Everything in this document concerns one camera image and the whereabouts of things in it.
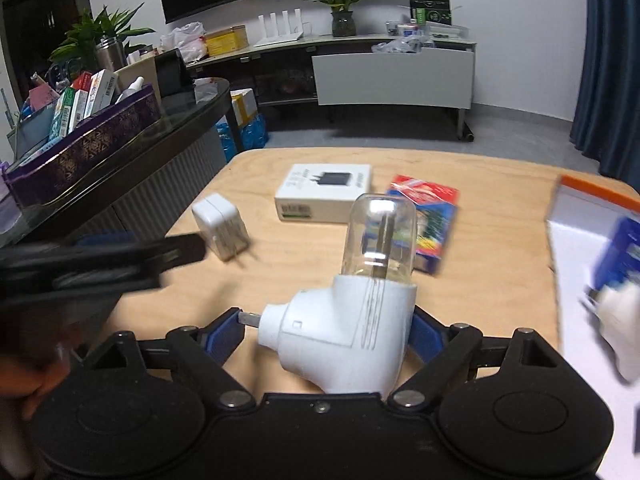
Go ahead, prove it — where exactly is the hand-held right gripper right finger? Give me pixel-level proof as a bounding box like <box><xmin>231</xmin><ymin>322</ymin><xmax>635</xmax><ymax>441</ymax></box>
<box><xmin>388</xmin><ymin>307</ymin><xmax>562</xmax><ymax>409</ymax></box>

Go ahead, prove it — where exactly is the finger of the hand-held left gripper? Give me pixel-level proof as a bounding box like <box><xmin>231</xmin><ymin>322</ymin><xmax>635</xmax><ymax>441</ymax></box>
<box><xmin>65</xmin><ymin>233</ymin><xmax>209</xmax><ymax>294</ymax></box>
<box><xmin>74</xmin><ymin>232</ymin><xmax>139</xmax><ymax>248</ymax></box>

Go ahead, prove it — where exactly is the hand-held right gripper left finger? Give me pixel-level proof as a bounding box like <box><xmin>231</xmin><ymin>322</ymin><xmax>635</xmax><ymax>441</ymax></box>
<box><xmin>87</xmin><ymin>306</ymin><xmax>254</xmax><ymax>409</ymax></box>

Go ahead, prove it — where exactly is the clear bottle plug-in repellent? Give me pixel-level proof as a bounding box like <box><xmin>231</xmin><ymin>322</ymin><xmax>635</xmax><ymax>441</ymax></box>
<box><xmin>239</xmin><ymin>192</ymin><xmax>419</xmax><ymax>397</ymax></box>

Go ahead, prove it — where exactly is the white box with orange rim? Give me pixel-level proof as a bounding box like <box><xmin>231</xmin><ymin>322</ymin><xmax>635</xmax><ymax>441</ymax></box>
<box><xmin>544</xmin><ymin>174</ymin><xmax>640</xmax><ymax>480</ymax></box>

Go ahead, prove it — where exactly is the white bottle plug-in repellent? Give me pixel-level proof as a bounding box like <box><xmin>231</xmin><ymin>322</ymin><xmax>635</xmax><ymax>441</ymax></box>
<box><xmin>581</xmin><ymin>279</ymin><xmax>640</xmax><ymax>385</ymax></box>

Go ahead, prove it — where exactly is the person's left hand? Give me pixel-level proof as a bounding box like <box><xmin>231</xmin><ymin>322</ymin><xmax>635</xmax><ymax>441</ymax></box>
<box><xmin>0</xmin><ymin>357</ymin><xmax>71</xmax><ymax>418</ymax></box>

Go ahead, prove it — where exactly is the purple patterned box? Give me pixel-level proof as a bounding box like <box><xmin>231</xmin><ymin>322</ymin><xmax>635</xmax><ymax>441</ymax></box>
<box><xmin>2</xmin><ymin>83</ymin><xmax>162</xmax><ymax>209</ymax></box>

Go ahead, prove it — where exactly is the white charger adapter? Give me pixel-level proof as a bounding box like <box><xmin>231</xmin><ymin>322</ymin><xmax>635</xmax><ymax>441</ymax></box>
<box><xmin>192</xmin><ymin>192</ymin><xmax>252</xmax><ymax>263</ymax></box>

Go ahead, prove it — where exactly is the black glass side table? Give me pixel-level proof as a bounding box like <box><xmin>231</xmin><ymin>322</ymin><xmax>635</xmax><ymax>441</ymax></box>
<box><xmin>0</xmin><ymin>77</ymin><xmax>232</xmax><ymax>262</ymax></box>

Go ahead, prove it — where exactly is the blue playing card box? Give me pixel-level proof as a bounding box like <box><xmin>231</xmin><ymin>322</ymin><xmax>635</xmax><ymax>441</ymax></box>
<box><xmin>385</xmin><ymin>174</ymin><xmax>460</xmax><ymax>277</ymax></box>

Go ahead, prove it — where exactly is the grey plastic bin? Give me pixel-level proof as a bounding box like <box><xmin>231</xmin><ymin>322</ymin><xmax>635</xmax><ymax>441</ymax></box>
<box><xmin>7</xmin><ymin>107</ymin><xmax>56</xmax><ymax>162</ymax></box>

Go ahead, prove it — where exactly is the green white medicine box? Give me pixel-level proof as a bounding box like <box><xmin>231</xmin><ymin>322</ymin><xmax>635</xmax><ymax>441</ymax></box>
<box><xmin>48</xmin><ymin>87</ymin><xmax>76</xmax><ymax>144</ymax></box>

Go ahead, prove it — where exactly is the red white medicine box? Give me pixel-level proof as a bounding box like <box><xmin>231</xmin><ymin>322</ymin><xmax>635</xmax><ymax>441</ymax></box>
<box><xmin>69</xmin><ymin>72</ymin><xmax>94</xmax><ymax>128</ymax></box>

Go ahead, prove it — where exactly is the white tube bottle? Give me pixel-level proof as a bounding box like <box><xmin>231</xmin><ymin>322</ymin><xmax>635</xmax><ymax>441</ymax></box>
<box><xmin>115</xmin><ymin>76</ymin><xmax>146</xmax><ymax>107</ymax></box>

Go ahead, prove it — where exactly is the pink box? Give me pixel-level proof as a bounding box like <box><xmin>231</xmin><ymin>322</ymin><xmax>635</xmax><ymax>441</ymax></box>
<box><xmin>27</xmin><ymin>82</ymin><xmax>61</xmax><ymax>112</ymax></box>

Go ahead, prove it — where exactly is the white charger box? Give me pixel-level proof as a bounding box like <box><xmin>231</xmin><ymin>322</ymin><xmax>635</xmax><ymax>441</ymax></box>
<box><xmin>273</xmin><ymin>163</ymin><xmax>374</xmax><ymax>224</ymax></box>

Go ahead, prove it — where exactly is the blue bottle pack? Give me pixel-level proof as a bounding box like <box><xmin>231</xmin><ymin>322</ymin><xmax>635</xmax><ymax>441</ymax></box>
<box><xmin>214</xmin><ymin>114</ymin><xmax>270</xmax><ymax>164</ymax></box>

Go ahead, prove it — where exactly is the cardboard box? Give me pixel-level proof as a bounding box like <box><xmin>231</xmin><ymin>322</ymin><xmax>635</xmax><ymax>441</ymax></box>
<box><xmin>115</xmin><ymin>54</ymin><xmax>161</xmax><ymax>104</ymax></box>

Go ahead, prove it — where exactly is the steel thermos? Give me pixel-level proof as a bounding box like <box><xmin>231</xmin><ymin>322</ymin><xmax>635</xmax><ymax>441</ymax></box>
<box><xmin>95</xmin><ymin>37</ymin><xmax>126</xmax><ymax>73</ymax></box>

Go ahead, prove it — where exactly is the yellow white carton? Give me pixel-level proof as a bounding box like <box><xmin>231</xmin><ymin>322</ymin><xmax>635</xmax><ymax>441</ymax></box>
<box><xmin>229</xmin><ymin>88</ymin><xmax>259</xmax><ymax>129</ymax></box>

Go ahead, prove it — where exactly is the leafy potted plant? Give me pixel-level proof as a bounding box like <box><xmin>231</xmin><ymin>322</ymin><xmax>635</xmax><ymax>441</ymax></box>
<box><xmin>48</xmin><ymin>3</ymin><xmax>157</xmax><ymax>79</ymax></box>

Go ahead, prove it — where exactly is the blue tin box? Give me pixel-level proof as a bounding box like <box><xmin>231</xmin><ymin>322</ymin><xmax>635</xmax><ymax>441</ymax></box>
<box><xmin>592</xmin><ymin>214</ymin><xmax>640</xmax><ymax>302</ymax></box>

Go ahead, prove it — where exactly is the white plastic bag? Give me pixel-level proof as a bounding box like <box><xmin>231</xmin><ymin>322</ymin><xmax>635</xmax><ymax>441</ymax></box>
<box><xmin>159</xmin><ymin>21</ymin><xmax>209</xmax><ymax>64</ymax></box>

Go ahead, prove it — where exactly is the dark wooden cabinet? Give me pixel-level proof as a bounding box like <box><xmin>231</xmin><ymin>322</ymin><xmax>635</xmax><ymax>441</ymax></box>
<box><xmin>0</xmin><ymin>0</ymin><xmax>94</xmax><ymax>112</ymax></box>

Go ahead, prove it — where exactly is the yellow box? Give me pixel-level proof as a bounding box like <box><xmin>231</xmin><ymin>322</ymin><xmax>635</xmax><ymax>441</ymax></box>
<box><xmin>204</xmin><ymin>25</ymin><xmax>249</xmax><ymax>57</ymax></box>

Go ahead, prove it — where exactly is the white tv cabinet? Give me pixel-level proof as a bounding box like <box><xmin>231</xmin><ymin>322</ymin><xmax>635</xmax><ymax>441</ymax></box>
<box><xmin>184</xmin><ymin>34</ymin><xmax>479</xmax><ymax>144</ymax></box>

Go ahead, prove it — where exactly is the white router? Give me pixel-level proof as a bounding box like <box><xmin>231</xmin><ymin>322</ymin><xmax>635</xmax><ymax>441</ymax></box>
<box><xmin>253</xmin><ymin>8</ymin><xmax>306</xmax><ymax>48</ymax></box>

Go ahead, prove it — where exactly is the clear plastic bag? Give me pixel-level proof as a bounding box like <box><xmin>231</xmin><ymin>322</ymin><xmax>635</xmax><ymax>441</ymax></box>
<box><xmin>370</xmin><ymin>37</ymin><xmax>436</xmax><ymax>55</ymax></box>

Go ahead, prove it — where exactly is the pile of small white boxes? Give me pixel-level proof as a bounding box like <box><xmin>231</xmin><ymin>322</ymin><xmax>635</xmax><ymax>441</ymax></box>
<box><xmin>384</xmin><ymin>19</ymin><xmax>472</xmax><ymax>42</ymax></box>

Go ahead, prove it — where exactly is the black green box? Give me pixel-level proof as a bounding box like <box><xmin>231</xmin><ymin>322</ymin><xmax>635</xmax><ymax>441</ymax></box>
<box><xmin>408</xmin><ymin>0</ymin><xmax>454</xmax><ymax>26</ymax></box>

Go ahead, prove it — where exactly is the blue curtain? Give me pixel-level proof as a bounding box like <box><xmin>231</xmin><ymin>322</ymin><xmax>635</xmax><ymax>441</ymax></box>
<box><xmin>569</xmin><ymin>0</ymin><xmax>640</xmax><ymax>182</ymax></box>

